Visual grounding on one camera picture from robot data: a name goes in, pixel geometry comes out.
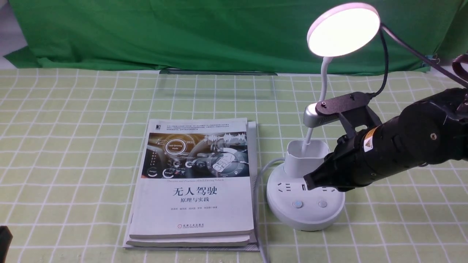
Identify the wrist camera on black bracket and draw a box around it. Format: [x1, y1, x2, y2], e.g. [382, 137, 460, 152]
[303, 92, 382, 138]

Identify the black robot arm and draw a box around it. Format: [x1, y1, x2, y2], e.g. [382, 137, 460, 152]
[303, 88, 467, 193]

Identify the top self-driving textbook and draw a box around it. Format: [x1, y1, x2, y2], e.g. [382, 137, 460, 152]
[129, 118, 254, 239]

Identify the green checkered tablecloth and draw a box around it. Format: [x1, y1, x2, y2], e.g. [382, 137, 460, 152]
[0, 69, 468, 263]

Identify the black camera cable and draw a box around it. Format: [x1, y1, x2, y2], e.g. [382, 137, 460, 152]
[367, 23, 468, 99]

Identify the white desk lamp with base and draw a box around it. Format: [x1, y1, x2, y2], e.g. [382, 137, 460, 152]
[266, 2, 381, 231]

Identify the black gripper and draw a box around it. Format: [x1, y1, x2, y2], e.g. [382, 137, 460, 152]
[304, 126, 390, 192]

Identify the white lamp power cable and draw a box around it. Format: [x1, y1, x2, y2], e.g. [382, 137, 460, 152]
[254, 158, 286, 263]

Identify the black object at left edge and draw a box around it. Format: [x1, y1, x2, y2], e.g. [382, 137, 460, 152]
[0, 226, 13, 263]

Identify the binder clip on backdrop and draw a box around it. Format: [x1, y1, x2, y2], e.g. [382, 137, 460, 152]
[422, 54, 440, 67]

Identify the dark red cable loop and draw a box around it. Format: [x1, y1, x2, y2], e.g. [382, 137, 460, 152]
[452, 54, 468, 84]

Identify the green backdrop cloth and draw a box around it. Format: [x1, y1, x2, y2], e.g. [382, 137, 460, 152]
[4, 0, 467, 75]

